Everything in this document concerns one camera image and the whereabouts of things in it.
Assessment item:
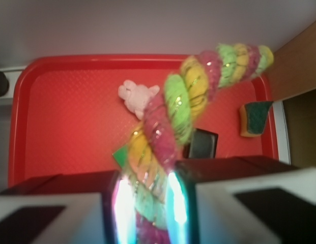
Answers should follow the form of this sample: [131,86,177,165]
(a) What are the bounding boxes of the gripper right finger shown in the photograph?
[165,156,316,243]

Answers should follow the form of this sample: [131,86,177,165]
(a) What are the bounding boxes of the red plastic tray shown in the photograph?
[8,55,278,187]

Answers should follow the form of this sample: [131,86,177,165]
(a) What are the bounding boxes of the brown cardboard panel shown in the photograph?
[267,21,316,101]

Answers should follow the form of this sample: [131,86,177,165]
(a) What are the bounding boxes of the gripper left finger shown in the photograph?
[0,170,136,243]

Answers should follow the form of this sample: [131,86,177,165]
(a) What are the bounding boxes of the multicolored twisted rope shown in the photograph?
[127,43,275,244]

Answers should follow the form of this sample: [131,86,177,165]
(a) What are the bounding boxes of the green wooden block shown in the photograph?
[112,145,128,169]

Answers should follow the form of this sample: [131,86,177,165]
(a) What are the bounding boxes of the pink plush toy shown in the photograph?
[118,80,160,120]

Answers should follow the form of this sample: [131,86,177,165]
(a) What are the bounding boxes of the black block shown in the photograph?
[183,129,218,159]

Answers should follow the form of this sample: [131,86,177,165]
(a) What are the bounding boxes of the yellow green sponge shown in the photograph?
[239,101,273,137]

